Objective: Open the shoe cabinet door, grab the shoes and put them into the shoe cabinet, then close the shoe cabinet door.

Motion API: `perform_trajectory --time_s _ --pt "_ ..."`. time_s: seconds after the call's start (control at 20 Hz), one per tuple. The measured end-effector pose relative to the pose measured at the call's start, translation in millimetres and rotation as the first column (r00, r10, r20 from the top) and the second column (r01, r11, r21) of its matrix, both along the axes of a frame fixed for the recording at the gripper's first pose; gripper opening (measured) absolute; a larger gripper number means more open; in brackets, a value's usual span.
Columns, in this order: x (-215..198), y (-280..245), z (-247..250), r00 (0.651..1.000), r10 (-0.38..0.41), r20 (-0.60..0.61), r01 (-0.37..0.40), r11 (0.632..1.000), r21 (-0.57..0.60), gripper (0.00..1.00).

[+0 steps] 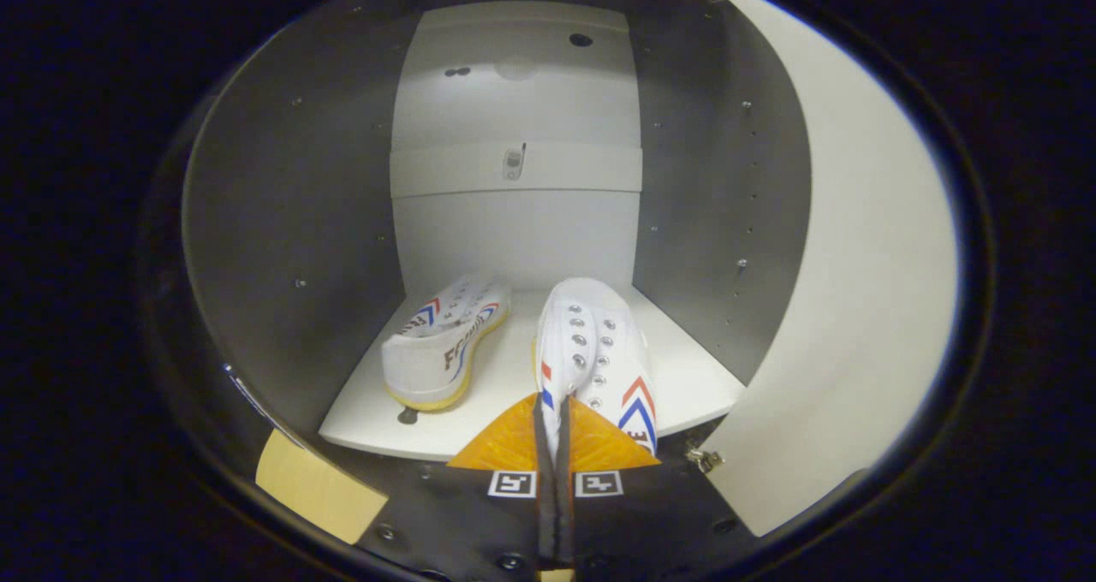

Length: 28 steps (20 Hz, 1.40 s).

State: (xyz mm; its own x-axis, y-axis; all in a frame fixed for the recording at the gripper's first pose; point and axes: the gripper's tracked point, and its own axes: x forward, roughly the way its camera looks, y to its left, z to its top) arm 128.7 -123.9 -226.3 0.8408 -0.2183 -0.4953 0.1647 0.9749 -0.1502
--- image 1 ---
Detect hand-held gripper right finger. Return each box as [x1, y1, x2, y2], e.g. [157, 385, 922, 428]
[556, 396, 765, 581]

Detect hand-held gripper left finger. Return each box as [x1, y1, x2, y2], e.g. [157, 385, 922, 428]
[354, 393, 555, 581]

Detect white canvas shoe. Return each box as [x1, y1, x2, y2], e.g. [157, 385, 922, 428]
[532, 277, 659, 460]
[380, 275, 514, 413]

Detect grey shoe cabinet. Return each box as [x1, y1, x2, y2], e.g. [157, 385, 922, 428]
[178, 0, 814, 484]

